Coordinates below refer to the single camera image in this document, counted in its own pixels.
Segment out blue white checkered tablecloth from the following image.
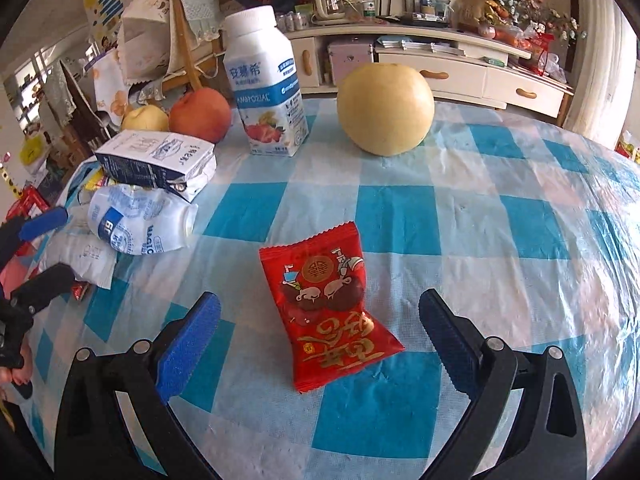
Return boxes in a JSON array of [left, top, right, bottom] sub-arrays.
[[22, 99, 639, 479]]

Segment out yellow pear right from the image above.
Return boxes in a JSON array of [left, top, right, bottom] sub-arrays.
[[336, 63, 435, 157]]

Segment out red snack packet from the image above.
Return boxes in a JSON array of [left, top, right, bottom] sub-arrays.
[[259, 221, 405, 393]]

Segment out light wooden dining chair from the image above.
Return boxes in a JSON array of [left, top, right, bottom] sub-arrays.
[[160, 0, 224, 92]]

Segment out silver foil pouch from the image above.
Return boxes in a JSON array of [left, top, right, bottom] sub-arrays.
[[38, 204, 116, 289]]

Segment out yellow pear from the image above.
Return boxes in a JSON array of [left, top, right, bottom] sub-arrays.
[[336, 63, 435, 157], [120, 105, 169, 131]]

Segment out yellow pear left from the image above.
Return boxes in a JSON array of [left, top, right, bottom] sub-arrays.
[[120, 105, 169, 131]]

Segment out white yogurt drink bottle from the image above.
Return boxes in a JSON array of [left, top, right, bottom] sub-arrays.
[[222, 6, 309, 156]]

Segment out white electric kettle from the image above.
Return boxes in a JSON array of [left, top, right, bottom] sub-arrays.
[[314, 0, 348, 24]]

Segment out person's left hand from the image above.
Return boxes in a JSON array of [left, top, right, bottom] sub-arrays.
[[0, 339, 34, 386]]

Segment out white tv cabinet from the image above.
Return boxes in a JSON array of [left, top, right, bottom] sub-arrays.
[[286, 23, 574, 126]]

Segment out dark wooden dining chair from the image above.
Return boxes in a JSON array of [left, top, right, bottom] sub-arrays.
[[44, 60, 110, 151]]

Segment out red orange apple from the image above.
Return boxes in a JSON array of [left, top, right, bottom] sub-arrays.
[[169, 88, 232, 144]]

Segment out dining table with floral cloth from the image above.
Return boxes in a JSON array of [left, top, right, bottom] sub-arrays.
[[87, 48, 130, 127]]

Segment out pink storage box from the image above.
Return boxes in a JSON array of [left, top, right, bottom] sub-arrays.
[[328, 38, 374, 86]]

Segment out blue white milk carton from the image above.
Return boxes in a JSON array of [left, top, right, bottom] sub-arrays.
[[94, 130, 217, 203]]

